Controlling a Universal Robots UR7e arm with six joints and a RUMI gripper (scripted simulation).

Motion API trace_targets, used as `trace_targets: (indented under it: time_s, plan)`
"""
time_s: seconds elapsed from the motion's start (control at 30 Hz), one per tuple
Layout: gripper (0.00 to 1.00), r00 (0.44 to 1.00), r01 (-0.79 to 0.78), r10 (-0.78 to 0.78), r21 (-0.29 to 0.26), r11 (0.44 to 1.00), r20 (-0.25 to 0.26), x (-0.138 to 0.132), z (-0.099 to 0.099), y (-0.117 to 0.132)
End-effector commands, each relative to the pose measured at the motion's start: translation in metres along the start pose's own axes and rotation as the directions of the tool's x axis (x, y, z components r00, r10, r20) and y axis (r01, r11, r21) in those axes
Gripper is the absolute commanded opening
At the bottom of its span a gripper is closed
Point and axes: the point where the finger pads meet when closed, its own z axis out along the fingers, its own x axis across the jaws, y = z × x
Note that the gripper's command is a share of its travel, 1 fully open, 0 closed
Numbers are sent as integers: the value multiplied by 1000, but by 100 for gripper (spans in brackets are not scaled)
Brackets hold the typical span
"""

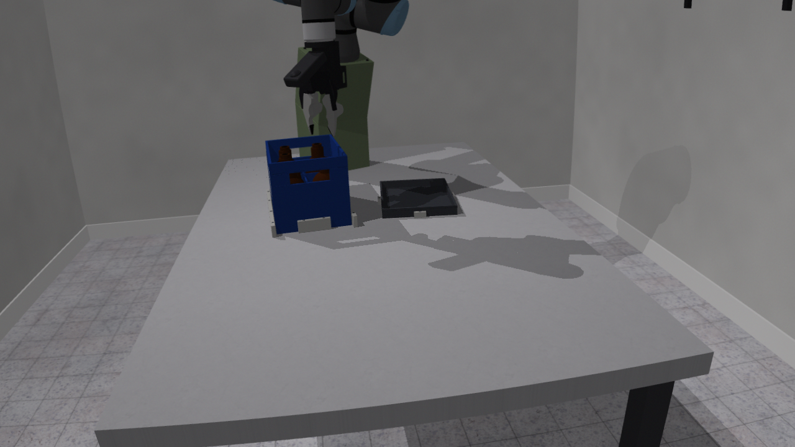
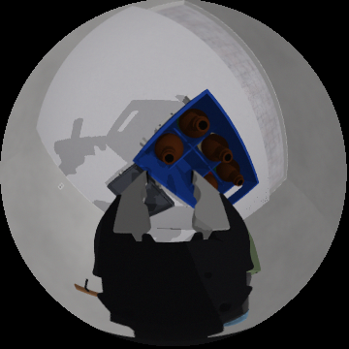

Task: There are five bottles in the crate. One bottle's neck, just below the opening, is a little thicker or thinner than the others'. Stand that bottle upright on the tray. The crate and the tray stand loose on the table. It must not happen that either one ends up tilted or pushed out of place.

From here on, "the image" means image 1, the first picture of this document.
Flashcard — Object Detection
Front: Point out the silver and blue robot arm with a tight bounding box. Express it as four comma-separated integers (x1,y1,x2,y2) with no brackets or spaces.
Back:
274,0,409,88

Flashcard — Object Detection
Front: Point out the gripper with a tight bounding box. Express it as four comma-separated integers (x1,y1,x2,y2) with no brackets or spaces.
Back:
299,40,347,136

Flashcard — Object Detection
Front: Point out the blue crate with dividers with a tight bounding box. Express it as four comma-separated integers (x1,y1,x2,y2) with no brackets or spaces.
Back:
265,134,352,234

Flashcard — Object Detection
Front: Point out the brown bottle with blue label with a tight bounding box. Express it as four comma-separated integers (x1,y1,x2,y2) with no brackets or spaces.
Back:
313,169,330,181

